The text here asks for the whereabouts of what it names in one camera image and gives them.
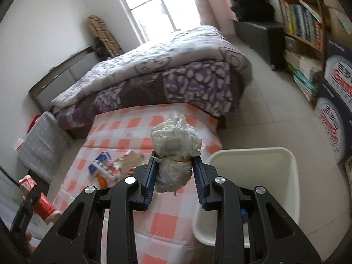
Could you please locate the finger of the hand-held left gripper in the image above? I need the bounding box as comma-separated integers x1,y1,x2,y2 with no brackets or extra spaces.
10,190,42,235

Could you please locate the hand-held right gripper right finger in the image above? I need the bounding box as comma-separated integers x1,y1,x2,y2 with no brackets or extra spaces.
191,156,322,264

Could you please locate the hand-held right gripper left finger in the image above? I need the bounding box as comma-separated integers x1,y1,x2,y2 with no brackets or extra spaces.
30,151,160,264

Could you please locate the red and white carton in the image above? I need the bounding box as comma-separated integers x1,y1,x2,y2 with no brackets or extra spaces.
19,175,61,224

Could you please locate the white paper wad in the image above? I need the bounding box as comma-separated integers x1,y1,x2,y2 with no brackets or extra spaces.
151,114,203,197

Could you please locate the white plastic bin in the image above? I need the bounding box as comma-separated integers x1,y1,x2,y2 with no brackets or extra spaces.
192,146,301,246

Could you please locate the blue biscuit box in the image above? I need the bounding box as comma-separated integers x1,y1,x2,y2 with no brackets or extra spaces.
88,152,112,176

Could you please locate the person's left hand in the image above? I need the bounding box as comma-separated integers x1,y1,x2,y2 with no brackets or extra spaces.
23,230,36,256

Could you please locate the crumpled beige wrapper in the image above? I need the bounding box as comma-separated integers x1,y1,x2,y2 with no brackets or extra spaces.
113,151,145,174

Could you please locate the white ridged plastic tray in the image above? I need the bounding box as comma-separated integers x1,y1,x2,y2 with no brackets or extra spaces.
92,162,121,182

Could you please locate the orange checkered tablecloth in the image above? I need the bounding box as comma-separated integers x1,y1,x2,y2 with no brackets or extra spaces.
53,103,223,264

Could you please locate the grey plaid cloth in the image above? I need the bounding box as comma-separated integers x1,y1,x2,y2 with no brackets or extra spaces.
18,111,73,185

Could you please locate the red cloth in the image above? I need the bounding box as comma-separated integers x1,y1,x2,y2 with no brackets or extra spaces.
27,115,42,133

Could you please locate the purple patterned bedspread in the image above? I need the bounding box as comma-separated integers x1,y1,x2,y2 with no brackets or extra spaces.
53,60,246,130

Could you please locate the bed with purple quilts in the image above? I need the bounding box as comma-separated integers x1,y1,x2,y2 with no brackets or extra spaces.
52,25,253,108

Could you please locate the blue white printed carton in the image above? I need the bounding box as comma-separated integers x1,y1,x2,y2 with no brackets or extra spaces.
324,34,352,99
313,78,352,167

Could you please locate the black cabinet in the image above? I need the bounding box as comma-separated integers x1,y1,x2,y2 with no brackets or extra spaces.
234,19,286,70

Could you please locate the pale pink curtain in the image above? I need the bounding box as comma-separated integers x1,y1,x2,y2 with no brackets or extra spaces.
188,0,220,31

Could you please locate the black bag on cabinet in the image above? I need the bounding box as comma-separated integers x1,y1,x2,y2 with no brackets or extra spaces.
231,0,275,22

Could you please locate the wooden bookshelf with books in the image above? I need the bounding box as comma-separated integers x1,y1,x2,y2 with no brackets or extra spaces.
272,0,324,102

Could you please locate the brown cardboard box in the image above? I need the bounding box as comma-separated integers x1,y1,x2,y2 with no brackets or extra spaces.
317,0,352,37

